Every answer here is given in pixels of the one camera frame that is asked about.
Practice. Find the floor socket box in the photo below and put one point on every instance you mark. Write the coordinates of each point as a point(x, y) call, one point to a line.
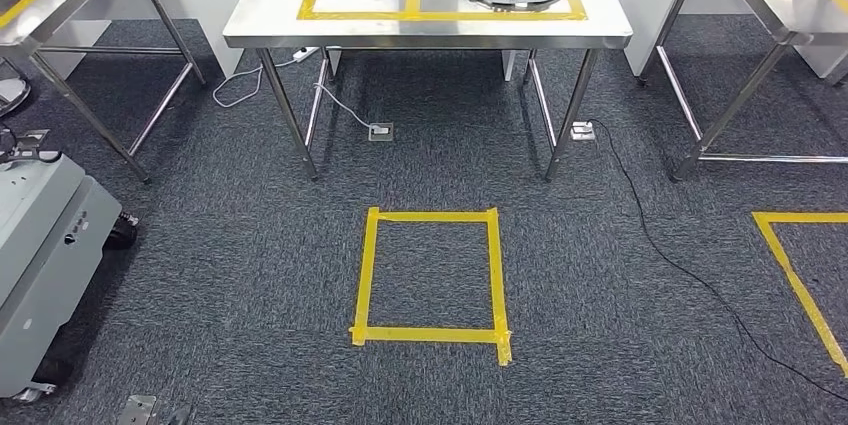
point(583, 132)
point(381, 132)

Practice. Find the yellow floor tape square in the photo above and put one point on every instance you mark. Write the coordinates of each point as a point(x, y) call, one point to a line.
point(802, 217)
point(430, 334)

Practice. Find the white power strip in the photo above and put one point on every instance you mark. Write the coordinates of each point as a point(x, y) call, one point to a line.
point(306, 54)

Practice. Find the grey wheeled machine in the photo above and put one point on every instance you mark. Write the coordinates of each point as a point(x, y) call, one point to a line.
point(46, 243)

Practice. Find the grey metal bracket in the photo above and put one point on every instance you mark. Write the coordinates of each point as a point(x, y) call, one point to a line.
point(139, 409)

